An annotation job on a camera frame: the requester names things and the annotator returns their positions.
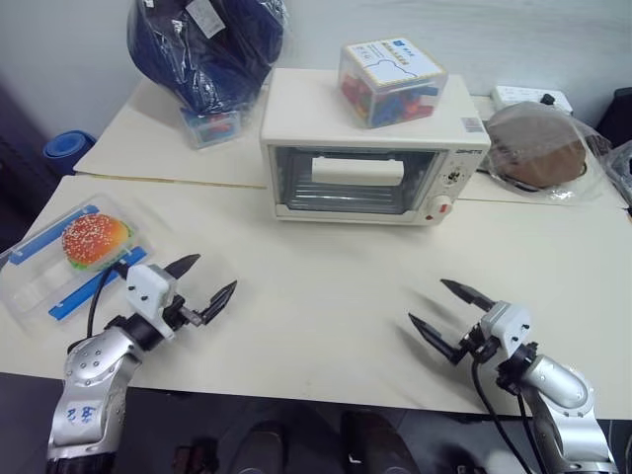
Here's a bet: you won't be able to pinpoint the toy hamburger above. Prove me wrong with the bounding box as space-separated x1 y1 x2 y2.
60 212 137 274

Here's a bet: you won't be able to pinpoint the brown item in plastic bag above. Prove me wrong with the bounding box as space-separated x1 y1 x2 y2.
480 100 614 204

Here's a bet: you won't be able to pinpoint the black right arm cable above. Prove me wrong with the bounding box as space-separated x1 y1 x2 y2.
470 354 540 474

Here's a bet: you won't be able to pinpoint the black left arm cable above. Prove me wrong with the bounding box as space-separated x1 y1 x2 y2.
86 264 131 340

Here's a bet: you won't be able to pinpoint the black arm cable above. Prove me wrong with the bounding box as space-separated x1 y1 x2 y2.
86 264 131 340
470 354 540 474

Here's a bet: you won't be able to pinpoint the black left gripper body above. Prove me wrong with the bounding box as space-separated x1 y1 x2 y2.
161 294 204 332

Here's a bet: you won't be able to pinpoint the blue foam roll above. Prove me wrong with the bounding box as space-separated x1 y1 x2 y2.
40 129 98 162

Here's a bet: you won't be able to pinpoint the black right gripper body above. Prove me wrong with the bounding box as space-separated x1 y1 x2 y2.
459 322 501 362

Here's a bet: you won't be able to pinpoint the large clear box coloured blocks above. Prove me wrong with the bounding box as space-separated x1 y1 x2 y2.
337 33 450 131

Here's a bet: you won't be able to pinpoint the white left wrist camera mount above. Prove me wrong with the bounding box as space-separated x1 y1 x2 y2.
124 264 178 342

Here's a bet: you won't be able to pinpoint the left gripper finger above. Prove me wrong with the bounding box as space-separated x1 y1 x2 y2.
198 279 239 326
164 253 202 279

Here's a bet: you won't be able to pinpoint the dark blue bag in plastic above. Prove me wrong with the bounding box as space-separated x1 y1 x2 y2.
124 0 290 120

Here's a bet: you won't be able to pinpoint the small clear box coloured blocks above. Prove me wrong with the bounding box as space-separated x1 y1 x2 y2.
179 105 244 151

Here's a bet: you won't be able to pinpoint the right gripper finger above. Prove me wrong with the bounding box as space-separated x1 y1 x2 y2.
408 311 466 366
439 278 496 314

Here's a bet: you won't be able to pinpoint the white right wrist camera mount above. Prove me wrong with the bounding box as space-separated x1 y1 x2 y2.
480 300 535 367

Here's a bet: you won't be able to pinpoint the clear container with blue clips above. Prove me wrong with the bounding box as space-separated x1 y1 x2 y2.
0 192 172 330

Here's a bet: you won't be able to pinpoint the white power strip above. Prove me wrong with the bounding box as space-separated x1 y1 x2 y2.
489 84 575 117

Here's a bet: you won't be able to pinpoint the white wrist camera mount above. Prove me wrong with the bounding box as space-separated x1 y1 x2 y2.
480 300 535 367
124 264 178 342

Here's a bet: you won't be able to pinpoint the black object in plastic wrap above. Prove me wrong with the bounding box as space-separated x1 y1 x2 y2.
598 86 632 209

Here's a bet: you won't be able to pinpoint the cream toaster oven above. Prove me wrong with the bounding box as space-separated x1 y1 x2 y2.
259 67 493 229

